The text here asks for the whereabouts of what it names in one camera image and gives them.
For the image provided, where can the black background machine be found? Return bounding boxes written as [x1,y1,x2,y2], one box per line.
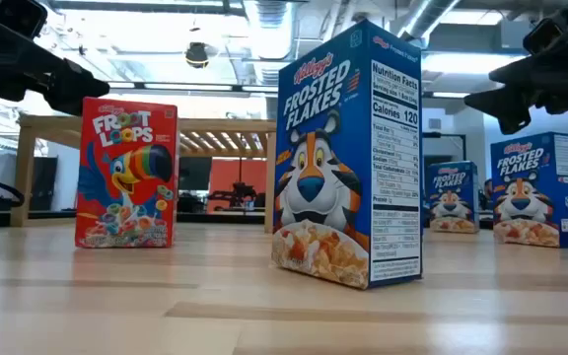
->
[207,180,265,213]

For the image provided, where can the wooden slatted shelf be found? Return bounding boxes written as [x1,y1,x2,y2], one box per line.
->
[10,114,278,235]

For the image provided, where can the black aluminium rail frame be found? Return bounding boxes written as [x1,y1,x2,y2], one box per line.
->
[35,209,267,226]

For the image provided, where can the black dome ceiling fixture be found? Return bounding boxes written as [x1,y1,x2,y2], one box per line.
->
[184,41,211,69]

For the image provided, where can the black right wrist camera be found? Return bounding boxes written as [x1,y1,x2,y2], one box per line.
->
[523,18,567,56]

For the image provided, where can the black partition panel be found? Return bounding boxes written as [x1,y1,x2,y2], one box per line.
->
[30,156,59,212]

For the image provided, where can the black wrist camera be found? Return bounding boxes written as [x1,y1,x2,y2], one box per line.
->
[0,0,48,39]
[523,18,567,56]

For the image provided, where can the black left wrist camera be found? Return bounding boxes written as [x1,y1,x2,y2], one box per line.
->
[0,0,48,39]

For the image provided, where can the blue Frosted Flakes cereal box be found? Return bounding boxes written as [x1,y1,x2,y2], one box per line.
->
[489,130,568,249]
[425,160,481,235]
[270,18,423,291]

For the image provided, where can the silver ventilation duct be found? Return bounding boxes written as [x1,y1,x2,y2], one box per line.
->
[396,0,462,40]

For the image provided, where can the red Froot Loops cereal box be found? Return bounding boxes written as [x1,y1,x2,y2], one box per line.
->
[74,97,180,249]

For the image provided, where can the long ceiling light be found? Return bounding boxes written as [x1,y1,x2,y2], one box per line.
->
[143,82,235,92]

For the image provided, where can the black monitor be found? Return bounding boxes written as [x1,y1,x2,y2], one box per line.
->
[178,156,213,192]

